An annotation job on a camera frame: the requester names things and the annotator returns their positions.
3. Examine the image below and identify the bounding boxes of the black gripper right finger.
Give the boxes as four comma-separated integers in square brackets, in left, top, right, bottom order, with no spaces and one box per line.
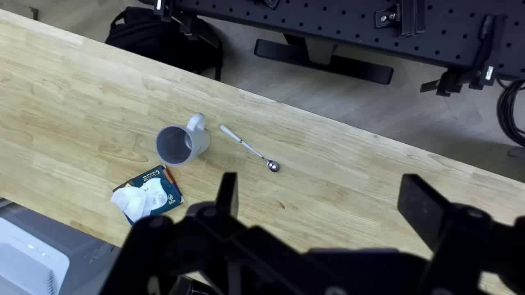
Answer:
[396,172,455,251]

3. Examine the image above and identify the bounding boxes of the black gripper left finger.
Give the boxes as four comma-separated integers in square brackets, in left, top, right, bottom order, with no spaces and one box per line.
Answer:
[213,171,239,220]

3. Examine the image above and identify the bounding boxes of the metal spoon with white handle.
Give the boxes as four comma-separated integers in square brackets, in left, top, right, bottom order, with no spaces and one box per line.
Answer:
[218,123,282,174]

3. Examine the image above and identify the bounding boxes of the white ceramic mug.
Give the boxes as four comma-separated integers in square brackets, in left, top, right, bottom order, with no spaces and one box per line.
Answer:
[154,112,211,167]

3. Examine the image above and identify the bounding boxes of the crumpled white tissue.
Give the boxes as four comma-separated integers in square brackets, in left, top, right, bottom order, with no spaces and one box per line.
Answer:
[109,179,168,223]

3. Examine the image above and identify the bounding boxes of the black stand base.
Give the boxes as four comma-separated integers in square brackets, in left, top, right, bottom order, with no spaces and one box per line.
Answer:
[252,33,395,87]

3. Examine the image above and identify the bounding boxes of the black backpack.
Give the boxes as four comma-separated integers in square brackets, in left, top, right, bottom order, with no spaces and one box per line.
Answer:
[104,5,224,82]

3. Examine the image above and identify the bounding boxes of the black perforated breadboard table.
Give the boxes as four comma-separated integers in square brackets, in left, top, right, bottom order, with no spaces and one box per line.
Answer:
[137,0,525,81]

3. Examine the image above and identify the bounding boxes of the white plastic bin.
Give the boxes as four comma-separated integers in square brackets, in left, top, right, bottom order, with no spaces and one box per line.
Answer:
[0,217,72,295]

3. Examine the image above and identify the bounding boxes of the black cable bundle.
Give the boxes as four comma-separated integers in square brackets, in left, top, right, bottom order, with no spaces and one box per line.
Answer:
[495,79,525,149]

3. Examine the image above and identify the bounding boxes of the black mount clamp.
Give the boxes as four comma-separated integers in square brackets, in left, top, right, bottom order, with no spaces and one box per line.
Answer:
[373,0,428,38]
[419,15,506,99]

